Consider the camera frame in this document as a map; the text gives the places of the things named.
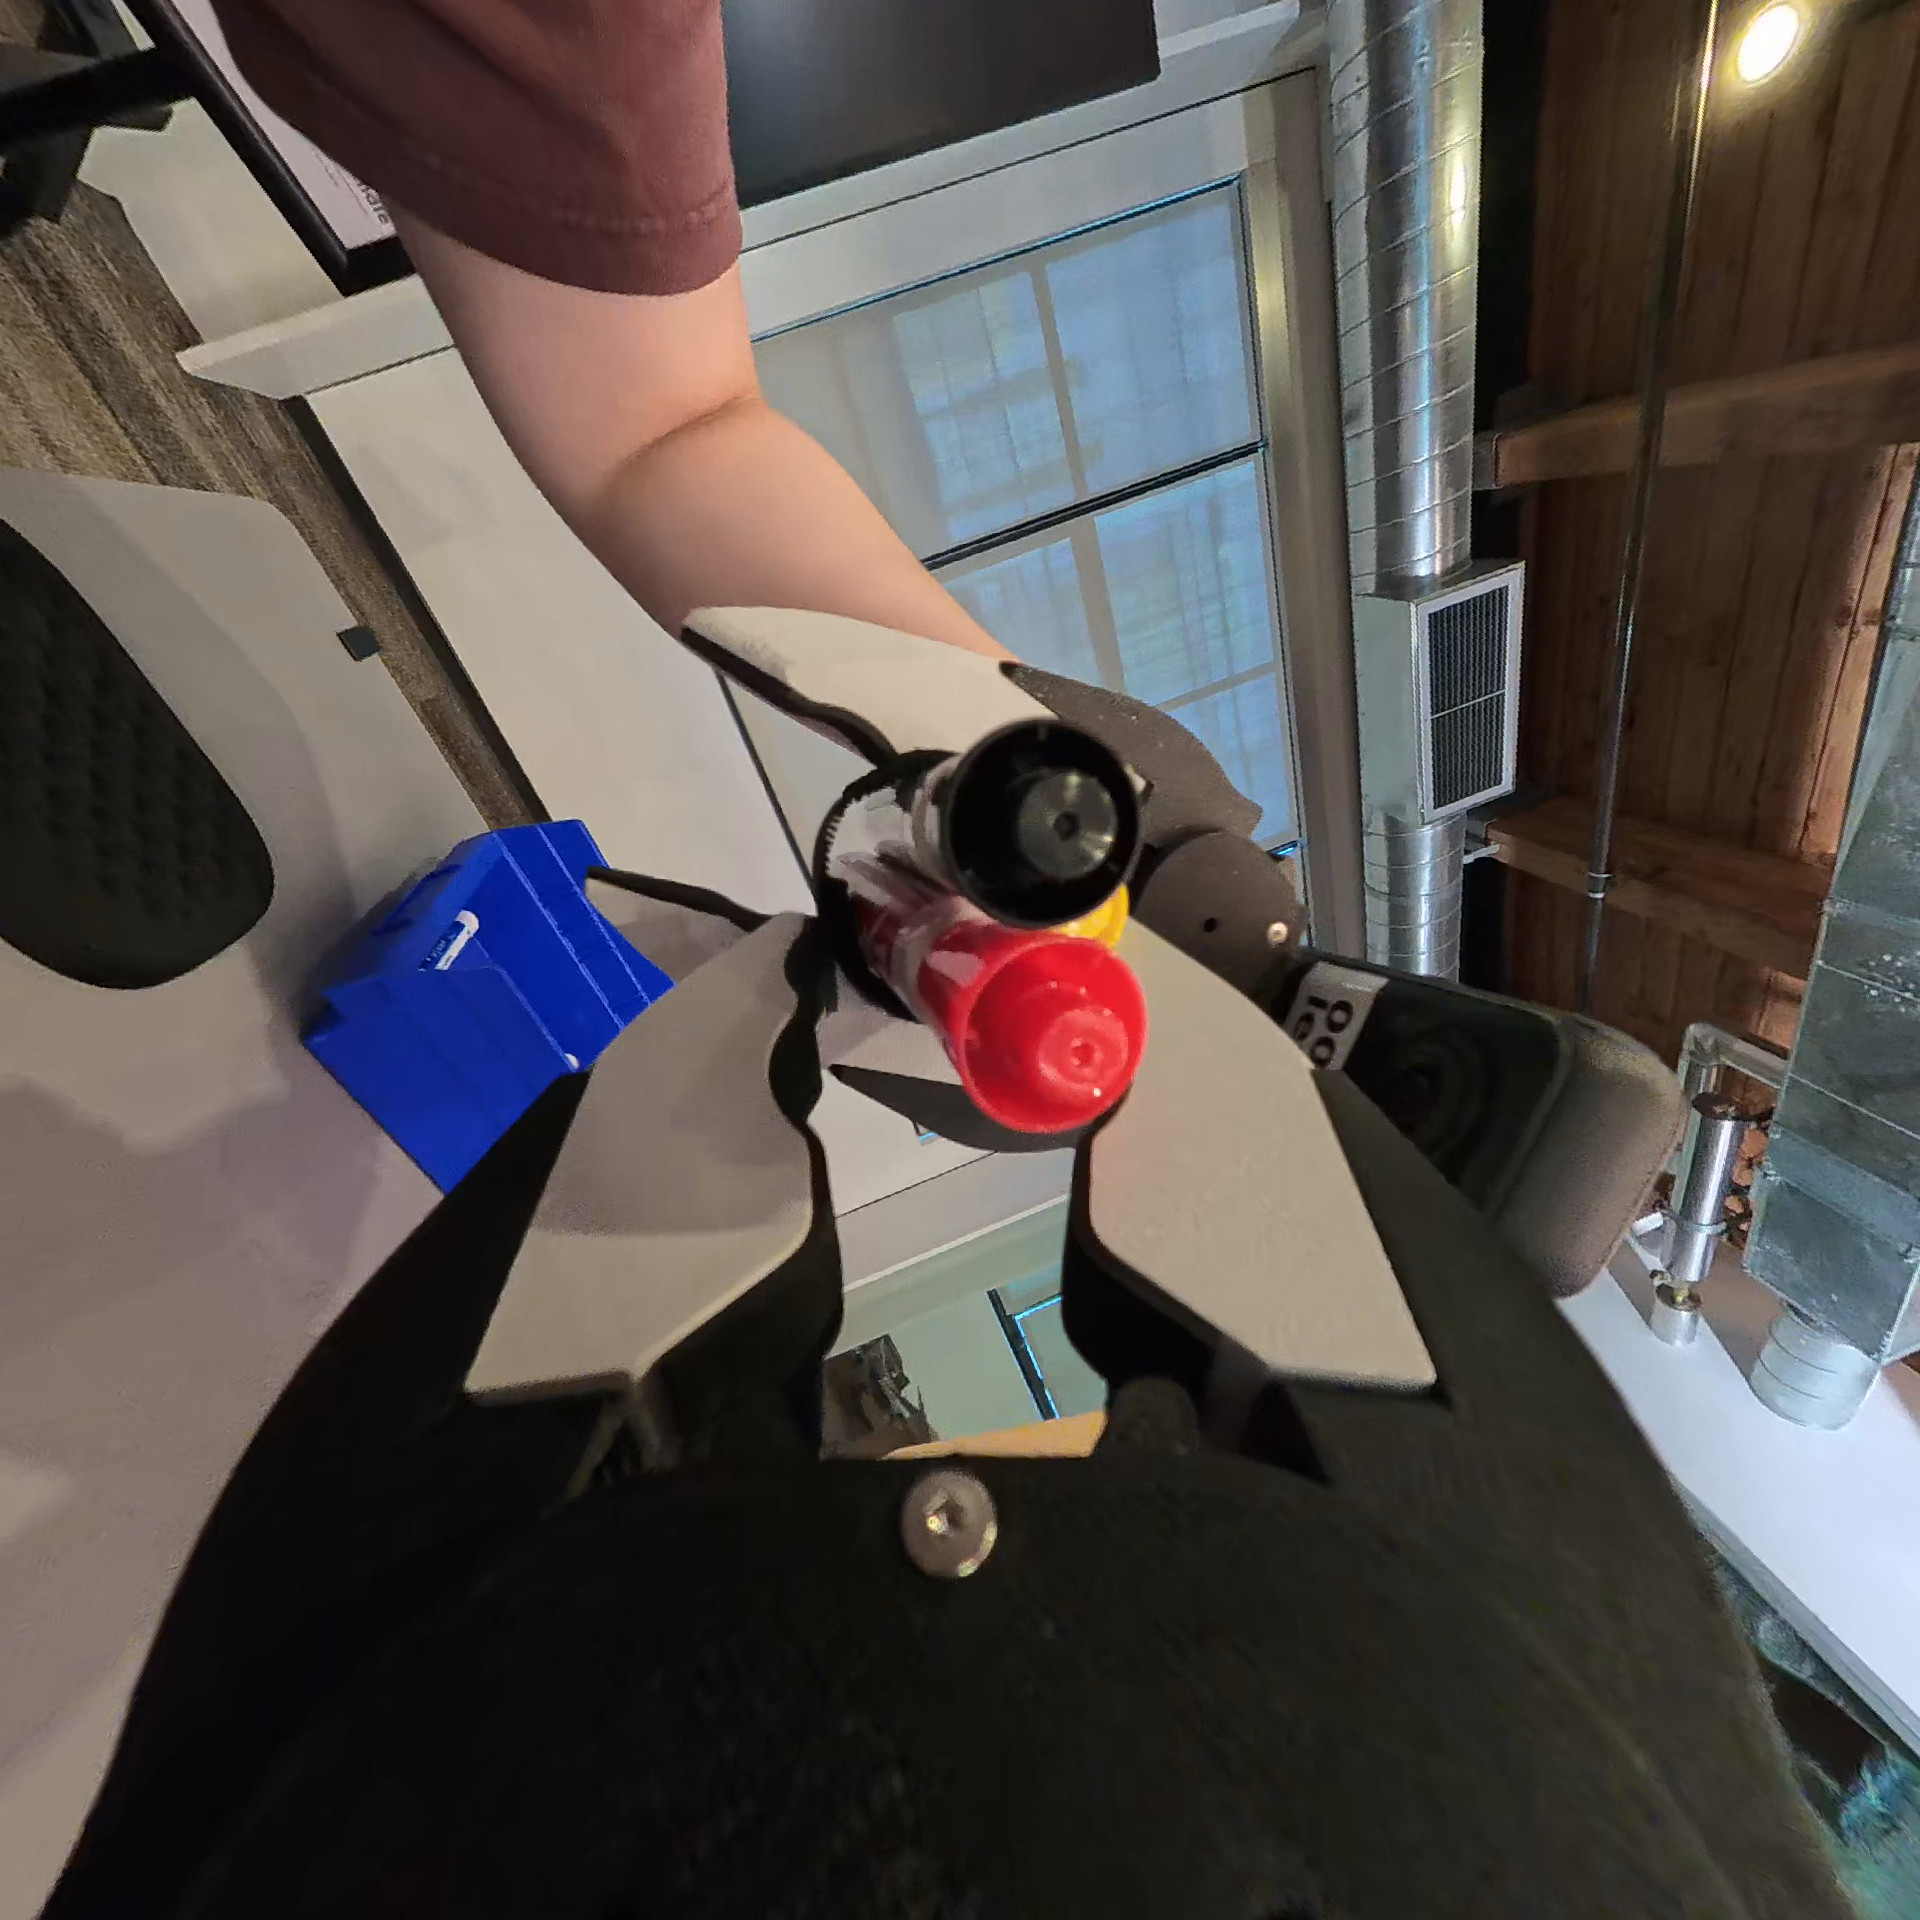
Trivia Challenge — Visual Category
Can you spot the wooden ceiling beam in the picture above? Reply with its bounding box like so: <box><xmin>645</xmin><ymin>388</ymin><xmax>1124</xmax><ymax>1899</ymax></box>
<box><xmin>1487</xmin><ymin>796</ymin><xmax>1836</xmax><ymax>935</ymax></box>
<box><xmin>1477</xmin><ymin>344</ymin><xmax>1920</xmax><ymax>490</ymax></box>

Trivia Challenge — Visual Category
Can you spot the black capped marker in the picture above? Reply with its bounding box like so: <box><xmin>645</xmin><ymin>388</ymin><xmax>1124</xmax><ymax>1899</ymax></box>
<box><xmin>900</xmin><ymin>719</ymin><xmax>1152</xmax><ymax>927</ymax></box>

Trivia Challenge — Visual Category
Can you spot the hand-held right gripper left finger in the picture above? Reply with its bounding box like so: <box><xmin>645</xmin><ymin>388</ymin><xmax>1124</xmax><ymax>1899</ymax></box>
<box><xmin>461</xmin><ymin>908</ymin><xmax>847</xmax><ymax>1403</ymax></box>

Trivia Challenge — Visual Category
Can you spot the black textured pad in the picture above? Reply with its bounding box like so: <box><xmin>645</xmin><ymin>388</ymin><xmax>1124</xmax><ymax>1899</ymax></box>
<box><xmin>0</xmin><ymin>517</ymin><xmax>276</xmax><ymax>992</ymax></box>

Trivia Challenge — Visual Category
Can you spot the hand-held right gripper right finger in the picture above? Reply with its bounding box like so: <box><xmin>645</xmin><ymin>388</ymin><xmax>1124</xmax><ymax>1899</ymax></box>
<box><xmin>1057</xmin><ymin>915</ymin><xmax>1441</xmax><ymax>1396</ymax></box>

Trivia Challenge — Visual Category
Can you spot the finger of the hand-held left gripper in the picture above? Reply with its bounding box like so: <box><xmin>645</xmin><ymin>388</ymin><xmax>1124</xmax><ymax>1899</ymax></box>
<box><xmin>826</xmin><ymin>1002</ymin><xmax>1003</xmax><ymax>1143</ymax></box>
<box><xmin>682</xmin><ymin>604</ymin><xmax>1087</xmax><ymax>757</ymax></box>

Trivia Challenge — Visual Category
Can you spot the red capped marker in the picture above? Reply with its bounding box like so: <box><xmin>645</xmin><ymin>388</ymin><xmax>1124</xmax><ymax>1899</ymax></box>
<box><xmin>839</xmin><ymin>854</ymin><xmax>1152</xmax><ymax>1136</ymax></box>

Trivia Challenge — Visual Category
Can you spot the white vent grille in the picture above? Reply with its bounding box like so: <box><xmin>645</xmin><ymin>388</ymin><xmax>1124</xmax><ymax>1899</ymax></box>
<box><xmin>1357</xmin><ymin>559</ymin><xmax>1530</xmax><ymax>826</ymax></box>

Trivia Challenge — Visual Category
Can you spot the black framed sign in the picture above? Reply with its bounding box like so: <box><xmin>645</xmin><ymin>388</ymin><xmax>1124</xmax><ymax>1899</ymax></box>
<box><xmin>128</xmin><ymin>0</ymin><xmax>415</xmax><ymax>298</ymax></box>

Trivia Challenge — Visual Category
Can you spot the dark wall panel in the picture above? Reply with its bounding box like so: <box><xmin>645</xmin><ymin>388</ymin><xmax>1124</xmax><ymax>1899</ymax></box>
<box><xmin>721</xmin><ymin>0</ymin><xmax>1163</xmax><ymax>203</ymax></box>

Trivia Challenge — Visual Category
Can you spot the black hook-and-loop strap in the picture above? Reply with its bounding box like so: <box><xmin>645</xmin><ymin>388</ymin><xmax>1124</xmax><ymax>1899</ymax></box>
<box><xmin>584</xmin><ymin>757</ymin><xmax>932</xmax><ymax>1037</ymax></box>

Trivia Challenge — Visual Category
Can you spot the silver metal post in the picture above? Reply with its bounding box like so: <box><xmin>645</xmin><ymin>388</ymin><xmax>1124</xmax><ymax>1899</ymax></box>
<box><xmin>1651</xmin><ymin>1094</ymin><xmax>1760</xmax><ymax>1347</ymax></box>

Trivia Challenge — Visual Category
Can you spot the black chair frame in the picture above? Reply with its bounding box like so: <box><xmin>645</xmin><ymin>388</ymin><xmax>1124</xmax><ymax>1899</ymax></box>
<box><xmin>0</xmin><ymin>0</ymin><xmax>189</xmax><ymax>234</ymax></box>

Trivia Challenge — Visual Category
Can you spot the thin metal pipe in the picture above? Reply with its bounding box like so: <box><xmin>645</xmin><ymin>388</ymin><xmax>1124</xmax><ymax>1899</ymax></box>
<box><xmin>1581</xmin><ymin>0</ymin><xmax>1728</xmax><ymax>902</ymax></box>

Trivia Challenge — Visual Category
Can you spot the blue plastic bin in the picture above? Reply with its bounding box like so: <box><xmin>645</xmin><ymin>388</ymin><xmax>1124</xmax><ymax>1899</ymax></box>
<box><xmin>300</xmin><ymin>815</ymin><xmax>676</xmax><ymax>1192</ymax></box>

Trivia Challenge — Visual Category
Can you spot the window with grid frame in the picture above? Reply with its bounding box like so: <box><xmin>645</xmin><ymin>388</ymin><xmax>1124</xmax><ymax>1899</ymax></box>
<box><xmin>744</xmin><ymin>181</ymin><xmax>1308</xmax><ymax>902</ymax></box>

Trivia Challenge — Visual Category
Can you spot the ceiling spot light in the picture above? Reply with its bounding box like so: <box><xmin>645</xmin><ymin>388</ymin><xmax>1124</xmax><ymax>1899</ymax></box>
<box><xmin>1727</xmin><ymin>0</ymin><xmax>1818</xmax><ymax>91</ymax></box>

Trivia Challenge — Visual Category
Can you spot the person's left forearm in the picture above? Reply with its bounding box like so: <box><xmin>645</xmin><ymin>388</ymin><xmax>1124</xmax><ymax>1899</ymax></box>
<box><xmin>399</xmin><ymin>211</ymin><xmax>1023</xmax><ymax>662</ymax></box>

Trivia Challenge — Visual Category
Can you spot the silver round air duct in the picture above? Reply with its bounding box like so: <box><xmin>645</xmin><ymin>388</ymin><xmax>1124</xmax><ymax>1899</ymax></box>
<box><xmin>1329</xmin><ymin>0</ymin><xmax>1489</xmax><ymax>984</ymax></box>

